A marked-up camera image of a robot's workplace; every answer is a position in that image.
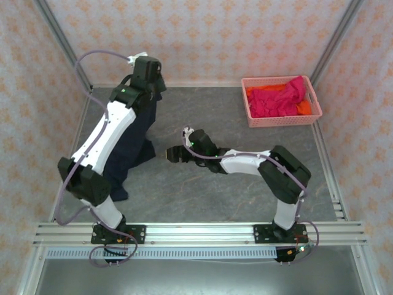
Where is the grey slotted cable duct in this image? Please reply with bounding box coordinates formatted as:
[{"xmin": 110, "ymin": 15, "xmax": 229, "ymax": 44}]
[{"xmin": 45, "ymin": 247, "xmax": 279, "ymax": 261}]

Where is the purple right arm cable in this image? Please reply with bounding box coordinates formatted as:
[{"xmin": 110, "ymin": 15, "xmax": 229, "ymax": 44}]
[{"xmin": 182, "ymin": 125, "xmax": 321, "ymax": 266}]

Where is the aluminium mounting rail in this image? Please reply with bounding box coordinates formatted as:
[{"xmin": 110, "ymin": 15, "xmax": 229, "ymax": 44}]
[{"xmin": 33, "ymin": 219, "xmax": 368, "ymax": 248}]

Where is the navy blue t-shirt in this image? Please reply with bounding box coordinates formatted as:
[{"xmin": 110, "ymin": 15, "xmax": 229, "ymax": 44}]
[{"xmin": 103, "ymin": 92, "xmax": 163, "ymax": 203}]

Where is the magenta t-shirt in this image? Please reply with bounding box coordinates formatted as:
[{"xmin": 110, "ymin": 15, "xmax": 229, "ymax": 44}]
[{"xmin": 247, "ymin": 75, "xmax": 308, "ymax": 118}]

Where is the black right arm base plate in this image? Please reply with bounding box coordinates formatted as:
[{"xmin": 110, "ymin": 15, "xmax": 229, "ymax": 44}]
[{"xmin": 253, "ymin": 223, "xmax": 309, "ymax": 245}]

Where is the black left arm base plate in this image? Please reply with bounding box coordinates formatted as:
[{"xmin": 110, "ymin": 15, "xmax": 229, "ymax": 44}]
[{"xmin": 91, "ymin": 224, "xmax": 147, "ymax": 246}]

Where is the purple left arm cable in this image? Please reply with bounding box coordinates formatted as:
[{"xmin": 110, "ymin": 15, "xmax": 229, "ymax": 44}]
[{"xmin": 55, "ymin": 50, "xmax": 145, "ymax": 268}]

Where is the orange t-shirt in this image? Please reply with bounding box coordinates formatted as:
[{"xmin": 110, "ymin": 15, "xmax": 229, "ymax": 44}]
[{"xmin": 245, "ymin": 83, "xmax": 311, "ymax": 115}]

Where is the pink plastic basket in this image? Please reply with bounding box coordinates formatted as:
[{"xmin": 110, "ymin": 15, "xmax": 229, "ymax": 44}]
[{"xmin": 241, "ymin": 75, "xmax": 323, "ymax": 128}]

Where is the black electronics bracket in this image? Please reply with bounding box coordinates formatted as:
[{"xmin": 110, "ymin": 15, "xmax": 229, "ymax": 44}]
[
  {"xmin": 274, "ymin": 244, "xmax": 314, "ymax": 264},
  {"xmin": 103, "ymin": 245, "xmax": 130, "ymax": 265}
]

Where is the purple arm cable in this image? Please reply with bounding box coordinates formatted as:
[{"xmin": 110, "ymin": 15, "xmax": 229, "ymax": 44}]
[
  {"xmin": 55, "ymin": 50, "xmax": 145, "ymax": 268},
  {"xmin": 182, "ymin": 125, "xmax": 321, "ymax": 266}
]

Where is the aluminium frame post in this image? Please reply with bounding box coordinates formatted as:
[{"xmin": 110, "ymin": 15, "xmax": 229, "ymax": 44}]
[
  {"xmin": 309, "ymin": 0, "xmax": 365, "ymax": 84},
  {"xmin": 33, "ymin": 0, "xmax": 95, "ymax": 93}
]

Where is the aluminium table side rail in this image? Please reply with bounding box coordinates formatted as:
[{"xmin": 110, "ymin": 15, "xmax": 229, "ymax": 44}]
[
  {"xmin": 311, "ymin": 122, "xmax": 349, "ymax": 222},
  {"xmin": 49, "ymin": 87, "xmax": 95, "ymax": 222}
]

